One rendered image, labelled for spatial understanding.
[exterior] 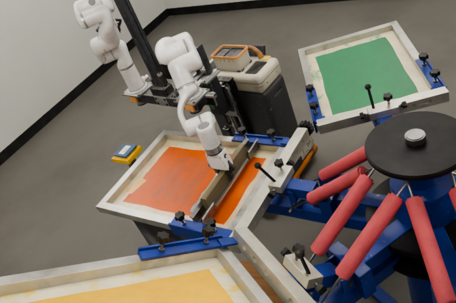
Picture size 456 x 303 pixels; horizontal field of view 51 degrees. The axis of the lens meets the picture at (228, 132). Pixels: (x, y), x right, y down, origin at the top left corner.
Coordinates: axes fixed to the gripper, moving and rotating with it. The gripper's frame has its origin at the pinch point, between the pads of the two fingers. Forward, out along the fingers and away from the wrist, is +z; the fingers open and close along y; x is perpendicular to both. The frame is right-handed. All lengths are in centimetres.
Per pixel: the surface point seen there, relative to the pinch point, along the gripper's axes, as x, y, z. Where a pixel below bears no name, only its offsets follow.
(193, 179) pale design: -0.1, 21.6, 7.0
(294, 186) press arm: 1.3, -35.1, -1.7
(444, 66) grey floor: -243, -36, 103
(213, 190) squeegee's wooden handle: 11.8, -1.5, -2.6
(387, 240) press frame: 17, -76, 0
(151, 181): 5.2, 45.0, 7.1
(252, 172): -10.3, -6.2, 7.0
